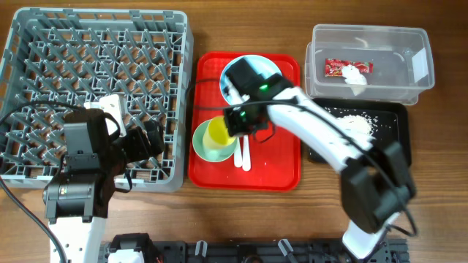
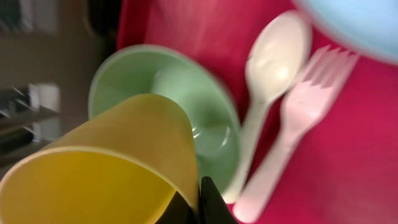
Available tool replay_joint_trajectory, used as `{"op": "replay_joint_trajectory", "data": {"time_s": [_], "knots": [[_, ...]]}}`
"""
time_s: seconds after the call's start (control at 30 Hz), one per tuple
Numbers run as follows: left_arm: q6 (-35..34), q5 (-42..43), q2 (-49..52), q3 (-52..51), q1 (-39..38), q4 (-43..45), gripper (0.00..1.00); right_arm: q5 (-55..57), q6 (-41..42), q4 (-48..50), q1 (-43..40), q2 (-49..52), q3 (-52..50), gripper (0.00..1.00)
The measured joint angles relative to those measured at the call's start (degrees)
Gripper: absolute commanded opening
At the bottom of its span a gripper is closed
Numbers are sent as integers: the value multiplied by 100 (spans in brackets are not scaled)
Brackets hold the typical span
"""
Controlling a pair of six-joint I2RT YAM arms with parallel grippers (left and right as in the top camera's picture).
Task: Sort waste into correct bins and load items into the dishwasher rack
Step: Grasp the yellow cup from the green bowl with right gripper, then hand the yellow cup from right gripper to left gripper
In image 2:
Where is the red plastic tray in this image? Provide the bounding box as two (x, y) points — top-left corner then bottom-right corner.
(118, 0), (397, 223)

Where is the white plastic spoon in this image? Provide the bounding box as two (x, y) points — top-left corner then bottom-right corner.
(222, 10), (312, 204)

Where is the yellow plastic cup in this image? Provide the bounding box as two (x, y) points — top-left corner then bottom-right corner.
(1, 94), (199, 223)

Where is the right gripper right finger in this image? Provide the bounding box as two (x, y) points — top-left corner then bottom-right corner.
(200, 176), (238, 224)

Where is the white plastic fork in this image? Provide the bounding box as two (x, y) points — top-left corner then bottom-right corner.
(233, 45), (360, 223)

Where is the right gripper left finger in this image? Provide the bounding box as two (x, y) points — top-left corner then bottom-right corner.
(155, 192), (198, 224)

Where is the green bowl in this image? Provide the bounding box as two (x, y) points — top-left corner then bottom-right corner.
(88, 44), (240, 195)

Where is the light blue plate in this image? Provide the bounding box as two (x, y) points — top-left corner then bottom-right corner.
(294, 0), (397, 65)

